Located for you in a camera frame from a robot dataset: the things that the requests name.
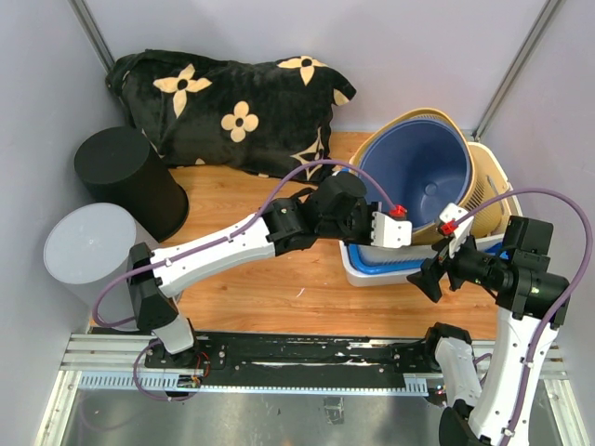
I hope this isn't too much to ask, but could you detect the black floral pillow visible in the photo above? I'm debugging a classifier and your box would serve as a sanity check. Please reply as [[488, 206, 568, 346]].
[[105, 50, 356, 184]]

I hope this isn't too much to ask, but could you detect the black mounting rail plate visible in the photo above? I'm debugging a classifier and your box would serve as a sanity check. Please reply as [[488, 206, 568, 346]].
[[141, 332, 439, 389]]

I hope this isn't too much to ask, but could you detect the yellow slatted basket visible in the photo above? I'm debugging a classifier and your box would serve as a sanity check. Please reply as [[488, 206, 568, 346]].
[[349, 107, 512, 246]]

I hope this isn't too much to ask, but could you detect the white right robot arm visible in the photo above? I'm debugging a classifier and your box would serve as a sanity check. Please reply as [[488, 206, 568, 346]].
[[407, 216, 569, 445]]

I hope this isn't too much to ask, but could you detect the blue rimmed white tub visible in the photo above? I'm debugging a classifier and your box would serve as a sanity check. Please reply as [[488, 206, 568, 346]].
[[338, 169, 517, 288]]

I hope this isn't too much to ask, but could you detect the grey bucket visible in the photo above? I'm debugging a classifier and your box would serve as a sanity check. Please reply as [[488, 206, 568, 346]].
[[44, 203, 159, 307]]

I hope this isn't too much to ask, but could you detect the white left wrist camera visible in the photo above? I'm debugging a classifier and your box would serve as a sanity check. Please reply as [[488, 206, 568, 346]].
[[370, 205, 413, 249]]

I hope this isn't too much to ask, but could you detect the beige perforated basket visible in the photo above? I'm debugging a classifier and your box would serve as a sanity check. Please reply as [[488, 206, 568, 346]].
[[357, 141, 512, 264]]

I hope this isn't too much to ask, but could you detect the black large bucket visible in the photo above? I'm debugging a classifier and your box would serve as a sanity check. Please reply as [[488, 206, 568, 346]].
[[73, 126, 190, 242]]

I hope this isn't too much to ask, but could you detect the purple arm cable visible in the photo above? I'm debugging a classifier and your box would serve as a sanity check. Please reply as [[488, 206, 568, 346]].
[[91, 158, 401, 403], [457, 186, 591, 446]]

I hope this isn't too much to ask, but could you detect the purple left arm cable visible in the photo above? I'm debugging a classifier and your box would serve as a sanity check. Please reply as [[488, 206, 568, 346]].
[[91, 158, 401, 403]]

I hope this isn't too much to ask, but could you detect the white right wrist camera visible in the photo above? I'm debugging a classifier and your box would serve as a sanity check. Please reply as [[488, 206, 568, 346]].
[[437, 203, 474, 258]]

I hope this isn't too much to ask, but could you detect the blue bucket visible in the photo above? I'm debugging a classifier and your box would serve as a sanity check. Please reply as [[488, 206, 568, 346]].
[[358, 115, 474, 233]]

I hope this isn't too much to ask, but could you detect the aluminium frame rail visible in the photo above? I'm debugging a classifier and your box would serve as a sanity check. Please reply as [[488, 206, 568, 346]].
[[67, 0, 115, 72], [469, 0, 565, 141]]

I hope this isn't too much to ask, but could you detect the right aluminium frame rail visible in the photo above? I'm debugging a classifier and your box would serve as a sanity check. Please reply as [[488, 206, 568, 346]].
[[469, 0, 565, 141]]

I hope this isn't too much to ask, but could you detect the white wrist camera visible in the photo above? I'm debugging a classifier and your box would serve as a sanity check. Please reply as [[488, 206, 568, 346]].
[[370, 205, 413, 249], [437, 203, 474, 258]]

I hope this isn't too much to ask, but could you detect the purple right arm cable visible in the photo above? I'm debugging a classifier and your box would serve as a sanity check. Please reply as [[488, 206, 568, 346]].
[[457, 186, 591, 446]]

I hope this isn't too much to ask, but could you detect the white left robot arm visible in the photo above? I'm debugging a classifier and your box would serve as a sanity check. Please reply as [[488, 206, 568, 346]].
[[127, 171, 382, 368]]

